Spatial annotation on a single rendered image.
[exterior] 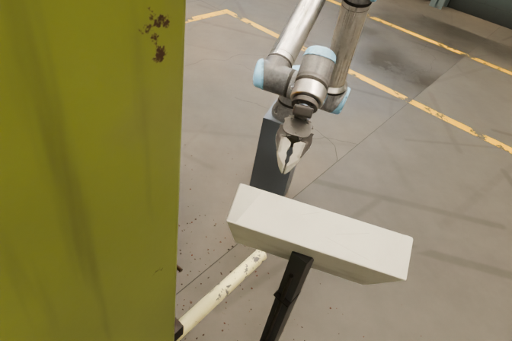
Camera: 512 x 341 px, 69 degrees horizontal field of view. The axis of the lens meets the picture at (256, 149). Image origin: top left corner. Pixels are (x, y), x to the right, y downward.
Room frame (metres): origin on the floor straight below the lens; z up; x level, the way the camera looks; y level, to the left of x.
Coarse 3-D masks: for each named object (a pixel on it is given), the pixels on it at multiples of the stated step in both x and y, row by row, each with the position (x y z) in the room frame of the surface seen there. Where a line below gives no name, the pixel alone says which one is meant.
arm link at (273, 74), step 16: (304, 0) 1.34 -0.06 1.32; (320, 0) 1.37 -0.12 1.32; (304, 16) 1.27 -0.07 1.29; (288, 32) 1.19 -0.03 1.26; (304, 32) 1.22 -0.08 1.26; (288, 48) 1.12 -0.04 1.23; (256, 64) 1.05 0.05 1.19; (272, 64) 1.05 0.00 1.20; (288, 64) 1.08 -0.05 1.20; (256, 80) 1.02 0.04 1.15; (272, 80) 1.01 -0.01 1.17; (288, 80) 1.00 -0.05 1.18
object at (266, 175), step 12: (264, 120) 1.65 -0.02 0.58; (276, 120) 1.64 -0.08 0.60; (264, 132) 1.64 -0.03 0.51; (276, 132) 1.63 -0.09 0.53; (264, 144) 1.64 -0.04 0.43; (264, 156) 1.63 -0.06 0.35; (276, 156) 1.62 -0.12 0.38; (288, 156) 1.60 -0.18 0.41; (264, 168) 1.63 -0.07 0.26; (276, 168) 1.62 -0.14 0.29; (252, 180) 1.64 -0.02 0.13; (264, 180) 1.63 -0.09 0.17; (276, 180) 1.61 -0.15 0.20; (288, 180) 1.63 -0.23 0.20; (276, 192) 1.61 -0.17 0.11
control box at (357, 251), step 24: (240, 192) 0.50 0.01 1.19; (264, 192) 0.51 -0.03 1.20; (240, 216) 0.46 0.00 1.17; (264, 216) 0.47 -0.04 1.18; (288, 216) 0.47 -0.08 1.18; (312, 216) 0.48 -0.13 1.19; (336, 216) 0.49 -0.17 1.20; (240, 240) 0.55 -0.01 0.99; (264, 240) 0.48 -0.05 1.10; (288, 240) 0.44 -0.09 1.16; (312, 240) 0.44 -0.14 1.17; (336, 240) 0.45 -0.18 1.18; (360, 240) 0.45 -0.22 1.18; (384, 240) 0.46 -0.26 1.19; (408, 240) 0.46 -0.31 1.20; (312, 264) 0.52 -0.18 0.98; (336, 264) 0.46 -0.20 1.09; (360, 264) 0.42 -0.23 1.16; (384, 264) 0.42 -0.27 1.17; (408, 264) 0.43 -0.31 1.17
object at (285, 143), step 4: (280, 140) 0.74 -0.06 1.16; (284, 140) 0.74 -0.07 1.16; (288, 140) 0.74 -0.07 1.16; (280, 144) 0.73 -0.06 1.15; (284, 144) 0.73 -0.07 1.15; (288, 144) 0.73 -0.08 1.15; (280, 148) 0.72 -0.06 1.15; (284, 148) 0.72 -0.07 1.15; (288, 148) 0.73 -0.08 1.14; (280, 152) 0.71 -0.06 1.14; (284, 152) 0.71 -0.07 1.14; (280, 156) 0.70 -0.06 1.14; (284, 156) 0.70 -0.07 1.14; (280, 160) 0.69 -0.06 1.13; (284, 160) 0.70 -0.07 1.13; (280, 164) 0.69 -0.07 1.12; (284, 164) 0.69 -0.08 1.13; (280, 168) 0.68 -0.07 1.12; (280, 172) 0.68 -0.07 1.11
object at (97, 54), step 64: (0, 0) 0.23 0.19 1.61; (64, 0) 0.27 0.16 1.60; (128, 0) 0.31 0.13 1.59; (0, 64) 0.22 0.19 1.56; (64, 64) 0.26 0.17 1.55; (128, 64) 0.31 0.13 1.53; (0, 128) 0.21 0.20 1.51; (64, 128) 0.25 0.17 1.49; (128, 128) 0.31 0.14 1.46; (0, 192) 0.20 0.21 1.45; (64, 192) 0.24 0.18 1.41; (128, 192) 0.30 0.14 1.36; (0, 256) 0.18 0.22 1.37; (64, 256) 0.23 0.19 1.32; (128, 256) 0.29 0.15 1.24; (0, 320) 0.16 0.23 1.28; (64, 320) 0.21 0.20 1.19; (128, 320) 0.28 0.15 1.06
